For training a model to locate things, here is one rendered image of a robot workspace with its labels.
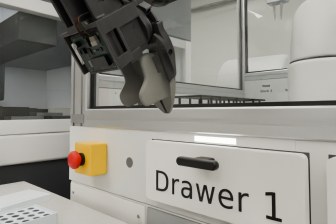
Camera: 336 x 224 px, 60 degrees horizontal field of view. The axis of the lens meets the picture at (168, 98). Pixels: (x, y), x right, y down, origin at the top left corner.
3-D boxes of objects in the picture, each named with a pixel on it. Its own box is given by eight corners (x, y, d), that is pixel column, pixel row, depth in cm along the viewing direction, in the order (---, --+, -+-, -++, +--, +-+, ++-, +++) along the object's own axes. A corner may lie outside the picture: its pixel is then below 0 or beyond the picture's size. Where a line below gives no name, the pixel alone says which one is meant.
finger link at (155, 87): (147, 133, 37) (113, 69, 33) (173, 107, 41) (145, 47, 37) (165, 134, 35) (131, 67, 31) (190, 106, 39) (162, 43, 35)
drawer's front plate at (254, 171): (305, 245, 36) (303, 155, 36) (145, 198, 56) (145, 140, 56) (310, 240, 37) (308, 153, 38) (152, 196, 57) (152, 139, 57)
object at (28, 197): (0, 215, 63) (0, 207, 63) (-22, 208, 67) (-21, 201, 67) (50, 200, 74) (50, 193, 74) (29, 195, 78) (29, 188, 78)
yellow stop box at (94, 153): (87, 177, 63) (88, 144, 64) (71, 173, 68) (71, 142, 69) (107, 174, 67) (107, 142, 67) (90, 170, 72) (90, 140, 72)
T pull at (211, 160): (215, 171, 41) (215, 161, 41) (175, 165, 46) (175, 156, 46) (228, 168, 44) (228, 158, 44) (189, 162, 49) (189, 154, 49)
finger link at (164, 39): (150, 84, 38) (119, 21, 34) (158, 77, 39) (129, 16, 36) (177, 81, 35) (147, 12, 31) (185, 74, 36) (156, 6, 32)
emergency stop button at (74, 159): (74, 170, 63) (75, 152, 63) (65, 168, 66) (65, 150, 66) (87, 168, 65) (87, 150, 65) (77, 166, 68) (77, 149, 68)
